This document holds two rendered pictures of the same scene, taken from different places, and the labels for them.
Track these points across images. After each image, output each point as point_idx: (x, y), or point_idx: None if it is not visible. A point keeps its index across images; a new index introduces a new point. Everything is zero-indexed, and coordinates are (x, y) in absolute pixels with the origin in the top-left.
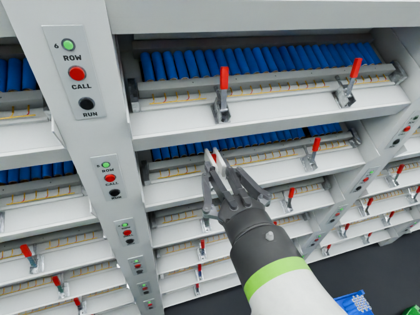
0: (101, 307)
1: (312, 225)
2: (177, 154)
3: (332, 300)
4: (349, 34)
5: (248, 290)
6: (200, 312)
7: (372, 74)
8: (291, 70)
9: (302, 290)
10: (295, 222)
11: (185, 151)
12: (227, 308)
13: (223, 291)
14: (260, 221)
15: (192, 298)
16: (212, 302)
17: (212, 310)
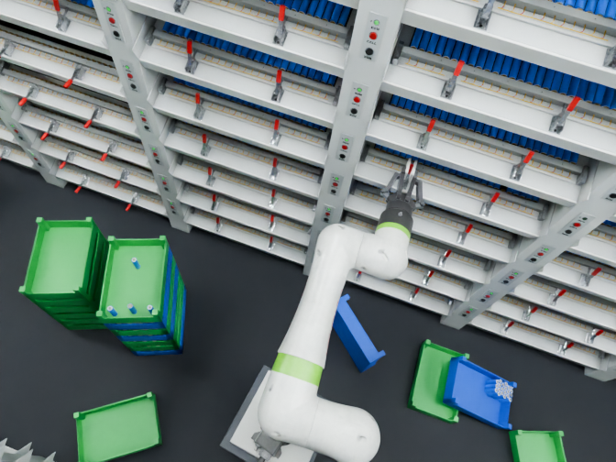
0: (283, 235)
1: (487, 277)
2: (391, 151)
3: (404, 246)
4: None
5: (377, 228)
6: (351, 298)
7: (558, 167)
8: (490, 137)
9: (395, 235)
10: (473, 266)
11: (398, 152)
12: (375, 312)
13: (380, 297)
14: (402, 208)
15: (350, 280)
16: (365, 299)
17: (361, 303)
